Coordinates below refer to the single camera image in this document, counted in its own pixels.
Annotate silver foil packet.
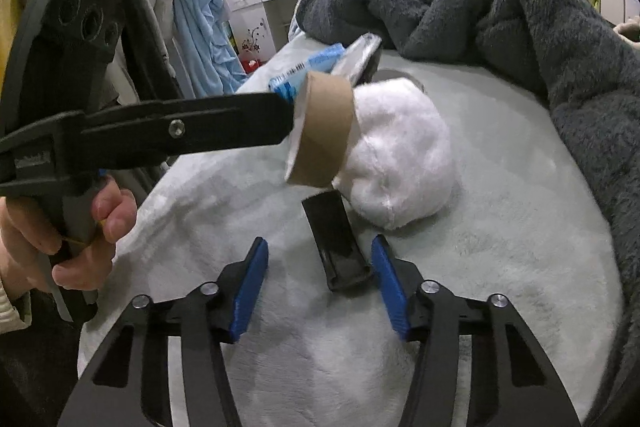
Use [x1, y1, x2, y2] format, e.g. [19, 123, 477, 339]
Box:
[332, 33, 385, 86]

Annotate black glossy case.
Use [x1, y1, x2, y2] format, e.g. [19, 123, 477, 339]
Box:
[301, 191, 373, 292]

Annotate light blue hanging garment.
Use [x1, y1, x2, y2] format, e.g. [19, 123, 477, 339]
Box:
[160, 0, 249, 95]

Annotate white dressing table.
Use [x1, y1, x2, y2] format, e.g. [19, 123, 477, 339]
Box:
[224, 0, 335, 60]

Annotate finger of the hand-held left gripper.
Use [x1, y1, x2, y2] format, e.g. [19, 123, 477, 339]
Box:
[82, 93, 297, 172]

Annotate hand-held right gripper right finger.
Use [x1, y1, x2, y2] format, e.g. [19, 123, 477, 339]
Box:
[370, 234, 583, 427]

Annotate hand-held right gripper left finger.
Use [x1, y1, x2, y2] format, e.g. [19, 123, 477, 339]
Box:
[57, 237, 271, 427]

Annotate person's left hand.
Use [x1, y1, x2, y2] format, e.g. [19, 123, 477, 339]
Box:
[0, 179, 139, 293]

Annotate dark hanging clothes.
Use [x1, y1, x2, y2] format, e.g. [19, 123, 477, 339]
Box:
[65, 0, 183, 108]

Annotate blue snack packet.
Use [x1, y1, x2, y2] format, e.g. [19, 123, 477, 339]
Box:
[268, 44, 347, 105]

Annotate pale green bed sheet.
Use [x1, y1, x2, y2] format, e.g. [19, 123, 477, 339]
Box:
[77, 32, 626, 427]

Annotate white plush toy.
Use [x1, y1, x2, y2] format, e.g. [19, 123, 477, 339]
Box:
[332, 78, 457, 230]

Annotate dark grey fleece blanket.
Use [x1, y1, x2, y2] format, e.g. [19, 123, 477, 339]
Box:
[299, 0, 640, 358]

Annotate brown cardboard tape roll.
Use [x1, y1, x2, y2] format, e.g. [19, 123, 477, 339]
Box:
[284, 72, 357, 188]

